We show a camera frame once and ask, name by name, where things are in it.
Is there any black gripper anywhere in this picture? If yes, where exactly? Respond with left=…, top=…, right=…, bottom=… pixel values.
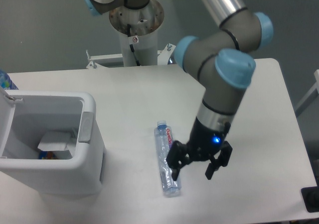
left=166, top=118, right=233, bottom=181

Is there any clear plastic water bottle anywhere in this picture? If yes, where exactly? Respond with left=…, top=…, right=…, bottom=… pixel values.
left=154, top=120, right=181, bottom=198

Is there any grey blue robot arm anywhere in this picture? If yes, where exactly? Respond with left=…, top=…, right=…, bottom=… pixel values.
left=84, top=0, right=274, bottom=180

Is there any white plastic trash can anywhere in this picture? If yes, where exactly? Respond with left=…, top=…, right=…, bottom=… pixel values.
left=0, top=89, right=106, bottom=195

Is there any black clamp at table edge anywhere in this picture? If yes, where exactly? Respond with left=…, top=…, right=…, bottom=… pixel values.
left=301, top=186, right=319, bottom=213

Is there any colourful snack wrapper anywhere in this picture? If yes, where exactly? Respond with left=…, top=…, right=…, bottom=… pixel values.
left=38, top=151, right=58, bottom=160

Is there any white metal base frame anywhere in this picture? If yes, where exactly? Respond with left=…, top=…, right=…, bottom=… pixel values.
left=86, top=43, right=176, bottom=69

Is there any white frame at right edge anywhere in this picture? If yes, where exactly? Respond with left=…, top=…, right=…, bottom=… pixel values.
left=295, top=69, right=319, bottom=117

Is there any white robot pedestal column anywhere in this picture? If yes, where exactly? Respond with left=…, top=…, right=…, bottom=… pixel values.
left=109, top=0, right=164, bottom=66

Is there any black cable on pedestal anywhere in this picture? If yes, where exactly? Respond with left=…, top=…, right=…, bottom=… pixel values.
left=127, top=23, right=141, bottom=67

